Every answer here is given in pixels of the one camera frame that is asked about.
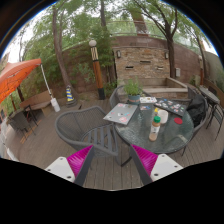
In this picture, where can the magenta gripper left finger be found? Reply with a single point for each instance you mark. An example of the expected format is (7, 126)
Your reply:
(75, 167)

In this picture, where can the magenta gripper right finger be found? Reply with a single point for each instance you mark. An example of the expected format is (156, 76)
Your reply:
(152, 167)

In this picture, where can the round glass patio table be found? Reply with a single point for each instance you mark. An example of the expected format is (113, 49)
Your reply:
(171, 137)

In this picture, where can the grey wicker patio chair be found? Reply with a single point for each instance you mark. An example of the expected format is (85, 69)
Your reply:
(82, 128)

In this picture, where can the bottle with green cap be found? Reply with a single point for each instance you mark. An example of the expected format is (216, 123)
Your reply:
(155, 127)

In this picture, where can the white cup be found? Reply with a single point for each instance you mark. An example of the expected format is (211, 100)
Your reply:
(163, 114)

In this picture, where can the red round coaster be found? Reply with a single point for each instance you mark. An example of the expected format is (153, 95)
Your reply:
(178, 120)

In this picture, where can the grey laptop with stickers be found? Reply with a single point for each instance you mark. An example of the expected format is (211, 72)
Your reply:
(121, 113)

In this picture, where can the striped blue yellow cone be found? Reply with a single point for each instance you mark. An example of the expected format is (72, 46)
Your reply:
(71, 101)

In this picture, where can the black laptop with stickers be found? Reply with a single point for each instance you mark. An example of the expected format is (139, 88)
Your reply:
(171, 106)

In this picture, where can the white paper on table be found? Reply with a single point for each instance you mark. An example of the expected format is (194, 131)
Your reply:
(148, 100)

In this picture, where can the dark chair far left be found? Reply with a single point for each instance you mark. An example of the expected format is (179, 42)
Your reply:
(19, 121)

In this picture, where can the dark chair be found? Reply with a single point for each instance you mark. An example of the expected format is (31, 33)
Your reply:
(217, 112)
(19, 121)

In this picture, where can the black jacket on chair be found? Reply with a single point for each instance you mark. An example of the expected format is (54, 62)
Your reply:
(197, 109)

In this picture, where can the wooden bench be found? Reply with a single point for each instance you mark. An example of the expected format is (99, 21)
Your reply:
(39, 101)

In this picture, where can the grey chair behind table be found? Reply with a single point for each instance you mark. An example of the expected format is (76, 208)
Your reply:
(118, 96)

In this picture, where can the potted green plant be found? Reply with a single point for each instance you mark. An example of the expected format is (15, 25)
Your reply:
(133, 91)

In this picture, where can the dark chair far right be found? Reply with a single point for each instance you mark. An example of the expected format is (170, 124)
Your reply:
(217, 112)

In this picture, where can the orange patio umbrella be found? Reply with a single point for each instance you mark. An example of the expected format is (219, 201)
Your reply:
(13, 74)

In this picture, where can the stone fountain wall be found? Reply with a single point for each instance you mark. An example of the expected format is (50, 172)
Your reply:
(152, 70)

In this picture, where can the wooden lamp post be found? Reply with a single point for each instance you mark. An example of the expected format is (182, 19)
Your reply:
(96, 68)

